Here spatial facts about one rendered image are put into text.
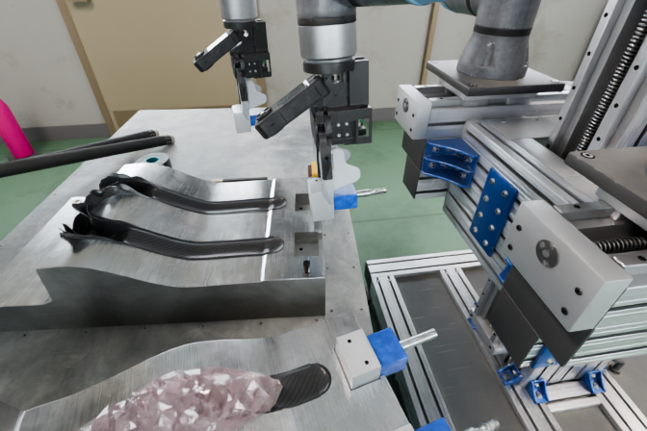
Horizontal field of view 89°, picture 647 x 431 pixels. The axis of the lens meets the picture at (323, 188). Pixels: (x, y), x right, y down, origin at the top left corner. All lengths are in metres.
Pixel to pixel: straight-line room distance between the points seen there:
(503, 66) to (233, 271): 0.68
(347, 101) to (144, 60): 2.60
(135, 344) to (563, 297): 0.57
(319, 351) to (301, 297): 0.09
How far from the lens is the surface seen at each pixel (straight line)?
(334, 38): 0.44
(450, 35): 3.23
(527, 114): 0.94
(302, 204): 0.64
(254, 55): 0.78
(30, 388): 0.63
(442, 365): 1.23
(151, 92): 3.07
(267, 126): 0.46
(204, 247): 0.56
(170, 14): 2.87
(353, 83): 0.47
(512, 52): 0.85
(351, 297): 0.57
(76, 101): 3.37
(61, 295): 0.60
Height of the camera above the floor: 1.26
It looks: 35 degrees down
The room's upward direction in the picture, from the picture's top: straight up
